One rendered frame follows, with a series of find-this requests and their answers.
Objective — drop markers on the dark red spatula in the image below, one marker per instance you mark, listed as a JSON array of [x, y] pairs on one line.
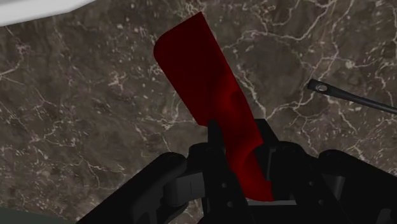
[[204, 93]]

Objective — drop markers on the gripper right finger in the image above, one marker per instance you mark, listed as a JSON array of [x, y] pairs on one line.
[[310, 173]]

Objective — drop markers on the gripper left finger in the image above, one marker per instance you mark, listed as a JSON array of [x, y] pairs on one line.
[[198, 173]]

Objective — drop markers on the white object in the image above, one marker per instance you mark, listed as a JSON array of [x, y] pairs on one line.
[[34, 9]]

